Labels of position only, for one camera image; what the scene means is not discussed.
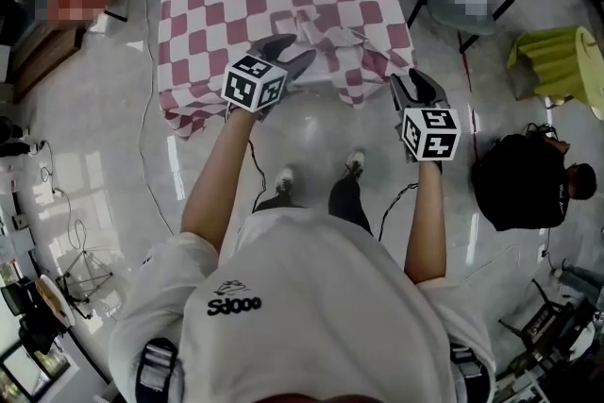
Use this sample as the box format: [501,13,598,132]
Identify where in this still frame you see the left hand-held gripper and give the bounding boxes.
[220,34,317,113]

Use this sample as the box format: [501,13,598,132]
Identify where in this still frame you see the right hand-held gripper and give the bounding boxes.
[389,68,461,163]

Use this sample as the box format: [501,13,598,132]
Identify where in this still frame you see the person's right forearm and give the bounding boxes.
[403,160,448,284]

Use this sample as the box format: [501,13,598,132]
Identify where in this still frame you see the person's left forearm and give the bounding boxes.
[180,108,259,263]

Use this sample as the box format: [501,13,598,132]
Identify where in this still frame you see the person's right white shoe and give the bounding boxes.
[345,150,367,178]

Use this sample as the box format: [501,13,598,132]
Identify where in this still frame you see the person's white shoe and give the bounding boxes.
[345,150,367,178]
[275,167,296,194]

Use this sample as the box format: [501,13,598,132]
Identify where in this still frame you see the person's left white shoe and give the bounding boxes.
[275,167,296,194]

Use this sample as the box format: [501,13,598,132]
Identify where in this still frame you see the person's black trousers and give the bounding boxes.
[253,176,374,236]

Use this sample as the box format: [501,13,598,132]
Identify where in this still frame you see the yellow-green round stool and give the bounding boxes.
[507,25,604,119]

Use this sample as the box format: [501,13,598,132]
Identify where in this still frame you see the person's white t-shirt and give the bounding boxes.
[108,207,496,403]

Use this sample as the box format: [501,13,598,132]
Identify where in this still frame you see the wooden platform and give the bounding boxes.
[8,21,86,103]

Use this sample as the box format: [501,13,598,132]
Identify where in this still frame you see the black metal stand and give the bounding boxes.
[499,280,604,364]

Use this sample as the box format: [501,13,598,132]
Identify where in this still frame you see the left hand-held gripper black cable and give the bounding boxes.
[247,139,268,213]

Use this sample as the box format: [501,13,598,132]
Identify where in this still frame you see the hand-held gripper black cable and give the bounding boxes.
[247,139,268,213]
[377,182,419,242]

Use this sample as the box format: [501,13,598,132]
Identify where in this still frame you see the right hand-held gripper black cable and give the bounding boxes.
[377,182,419,242]

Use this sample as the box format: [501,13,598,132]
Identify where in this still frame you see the long white floor cable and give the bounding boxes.
[139,0,176,237]

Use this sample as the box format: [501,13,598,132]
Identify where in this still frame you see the black white harness strap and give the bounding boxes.
[447,342,492,403]
[135,338,183,403]

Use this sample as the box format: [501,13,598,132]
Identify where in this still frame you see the white chair with wire legs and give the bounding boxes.
[35,249,114,329]

